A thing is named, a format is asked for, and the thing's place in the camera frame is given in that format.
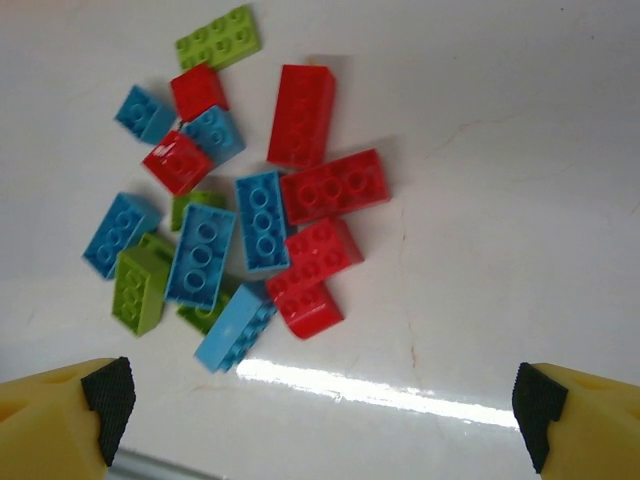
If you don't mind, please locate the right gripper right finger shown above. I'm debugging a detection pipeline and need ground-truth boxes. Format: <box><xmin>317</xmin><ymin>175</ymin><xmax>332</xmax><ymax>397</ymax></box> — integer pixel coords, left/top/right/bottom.
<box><xmin>511</xmin><ymin>361</ymin><xmax>640</xmax><ymax>480</ymax></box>

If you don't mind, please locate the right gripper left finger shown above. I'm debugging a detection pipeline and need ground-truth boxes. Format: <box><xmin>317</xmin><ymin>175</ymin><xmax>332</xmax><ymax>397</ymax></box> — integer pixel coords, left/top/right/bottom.
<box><xmin>0</xmin><ymin>355</ymin><xmax>137</xmax><ymax>480</ymax></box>

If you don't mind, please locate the long blue lego brick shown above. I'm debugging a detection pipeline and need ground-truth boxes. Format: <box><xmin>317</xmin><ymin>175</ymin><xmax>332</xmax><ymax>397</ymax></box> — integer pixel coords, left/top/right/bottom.
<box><xmin>192</xmin><ymin>280</ymin><xmax>278</xmax><ymax>375</ymax></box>
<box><xmin>163</xmin><ymin>203</ymin><xmax>238</xmax><ymax>308</ymax></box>
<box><xmin>81</xmin><ymin>191</ymin><xmax>164</xmax><ymax>282</ymax></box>
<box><xmin>234</xmin><ymin>170</ymin><xmax>293</xmax><ymax>274</ymax></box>

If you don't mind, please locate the small green lego brick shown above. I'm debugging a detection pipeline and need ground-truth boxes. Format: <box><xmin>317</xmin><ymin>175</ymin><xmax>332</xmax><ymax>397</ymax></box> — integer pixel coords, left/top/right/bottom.
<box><xmin>170</xmin><ymin>189</ymin><xmax>227</xmax><ymax>233</ymax></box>

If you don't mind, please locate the small red lego brick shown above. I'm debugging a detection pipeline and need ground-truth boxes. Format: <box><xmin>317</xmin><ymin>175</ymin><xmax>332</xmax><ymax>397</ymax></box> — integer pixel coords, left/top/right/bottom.
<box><xmin>264</xmin><ymin>268</ymin><xmax>346</xmax><ymax>342</ymax></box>
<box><xmin>169</xmin><ymin>61</ymin><xmax>231</xmax><ymax>122</ymax></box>
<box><xmin>140</xmin><ymin>129</ymin><xmax>216</xmax><ymax>197</ymax></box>
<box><xmin>283</xmin><ymin>216</ymin><xmax>366</xmax><ymax>284</ymax></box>

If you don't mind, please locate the small blue lego brick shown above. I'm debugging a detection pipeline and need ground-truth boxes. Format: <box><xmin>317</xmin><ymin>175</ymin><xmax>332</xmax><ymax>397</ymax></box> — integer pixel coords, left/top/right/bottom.
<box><xmin>113</xmin><ymin>84</ymin><xmax>178</xmax><ymax>146</ymax></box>
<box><xmin>180</xmin><ymin>104</ymin><xmax>247</xmax><ymax>167</ymax></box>

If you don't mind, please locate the long red lego brick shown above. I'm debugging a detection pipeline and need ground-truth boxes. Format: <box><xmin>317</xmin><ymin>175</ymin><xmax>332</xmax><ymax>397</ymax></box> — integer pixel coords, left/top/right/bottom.
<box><xmin>265</xmin><ymin>63</ymin><xmax>337</xmax><ymax>171</ymax></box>
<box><xmin>279</xmin><ymin>147</ymin><xmax>392</xmax><ymax>227</ymax></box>

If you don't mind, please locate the green two-by-four lego brick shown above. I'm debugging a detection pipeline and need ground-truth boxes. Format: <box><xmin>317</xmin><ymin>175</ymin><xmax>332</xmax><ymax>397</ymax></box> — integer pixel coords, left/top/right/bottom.
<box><xmin>174</xmin><ymin>3</ymin><xmax>264</xmax><ymax>72</ymax></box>

